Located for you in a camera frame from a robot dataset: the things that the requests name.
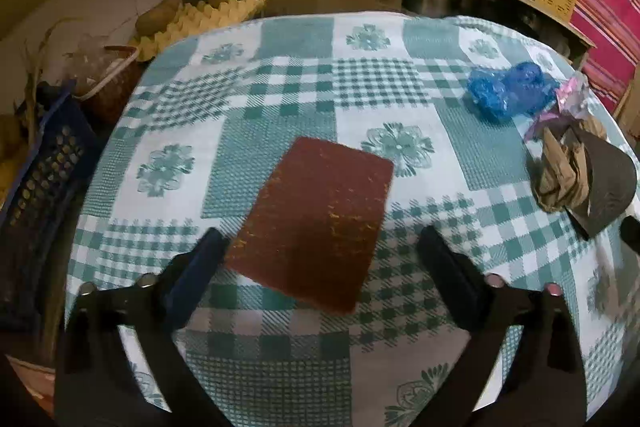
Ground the large brown potato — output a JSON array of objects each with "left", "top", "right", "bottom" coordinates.
[{"left": 135, "top": 0, "right": 182, "bottom": 36}]

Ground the maroon scouring pad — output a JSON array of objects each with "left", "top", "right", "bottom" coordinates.
[{"left": 223, "top": 136, "right": 396, "bottom": 314}]

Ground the brown wicker basket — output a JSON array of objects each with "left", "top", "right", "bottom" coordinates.
[{"left": 74, "top": 44, "right": 143, "bottom": 125}]

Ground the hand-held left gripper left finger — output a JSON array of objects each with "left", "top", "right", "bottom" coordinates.
[{"left": 54, "top": 227, "right": 231, "bottom": 427}]

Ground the dark blue plastic crate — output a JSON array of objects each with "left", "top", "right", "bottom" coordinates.
[{"left": 0, "top": 82, "right": 101, "bottom": 333}]

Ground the green checked tablecloth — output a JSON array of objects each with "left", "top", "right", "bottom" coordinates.
[{"left": 65, "top": 11, "right": 640, "bottom": 427}]

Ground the yellow egg tray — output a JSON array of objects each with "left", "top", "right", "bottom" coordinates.
[{"left": 127, "top": 0, "right": 269, "bottom": 62}]

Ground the blue plastic shoe cover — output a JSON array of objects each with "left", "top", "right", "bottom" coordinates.
[
  {"left": 467, "top": 68, "right": 511, "bottom": 124},
  {"left": 501, "top": 61, "right": 560, "bottom": 116}
]

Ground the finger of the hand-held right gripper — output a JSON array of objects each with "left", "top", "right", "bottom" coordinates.
[{"left": 619, "top": 213, "right": 640, "bottom": 249}]

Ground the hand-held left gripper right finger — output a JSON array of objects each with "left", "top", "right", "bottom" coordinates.
[{"left": 417, "top": 226, "right": 587, "bottom": 427}]

